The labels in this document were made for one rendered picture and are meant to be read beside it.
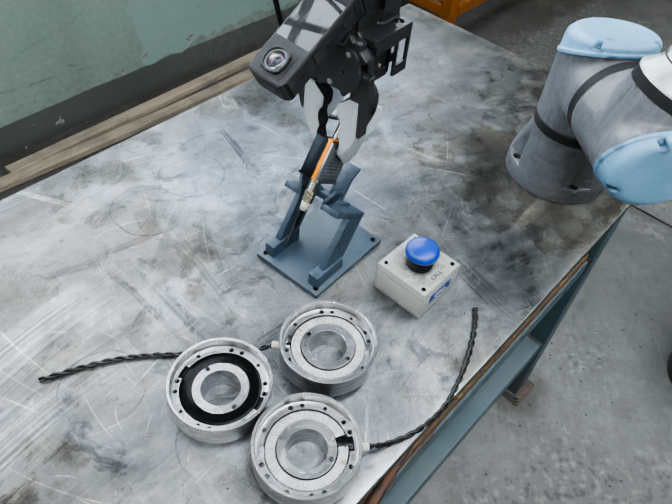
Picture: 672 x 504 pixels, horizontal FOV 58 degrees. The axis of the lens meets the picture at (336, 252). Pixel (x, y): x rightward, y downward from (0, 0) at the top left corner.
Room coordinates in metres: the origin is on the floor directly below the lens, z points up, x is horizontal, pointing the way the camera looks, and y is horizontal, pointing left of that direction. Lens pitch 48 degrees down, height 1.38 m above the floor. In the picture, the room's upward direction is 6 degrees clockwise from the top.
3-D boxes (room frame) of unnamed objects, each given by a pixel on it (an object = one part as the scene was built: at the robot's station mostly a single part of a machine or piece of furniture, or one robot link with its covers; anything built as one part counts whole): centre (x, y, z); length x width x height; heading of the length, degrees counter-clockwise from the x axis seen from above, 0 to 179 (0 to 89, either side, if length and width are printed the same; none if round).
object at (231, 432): (0.30, 0.10, 0.82); 0.10 x 0.10 x 0.04
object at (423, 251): (0.48, -0.10, 0.85); 0.04 x 0.04 x 0.05
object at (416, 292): (0.49, -0.10, 0.82); 0.08 x 0.07 x 0.05; 141
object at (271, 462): (0.25, 0.01, 0.82); 0.08 x 0.08 x 0.02
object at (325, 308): (0.36, 0.00, 0.82); 0.10 x 0.10 x 0.04
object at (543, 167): (0.74, -0.32, 0.85); 0.15 x 0.15 x 0.10
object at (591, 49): (0.73, -0.32, 0.97); 0.13 x 0.12 x 0.14; 9
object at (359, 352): (0.36, 0.00, 0.82); 0.08 x 0.08 x 0.02
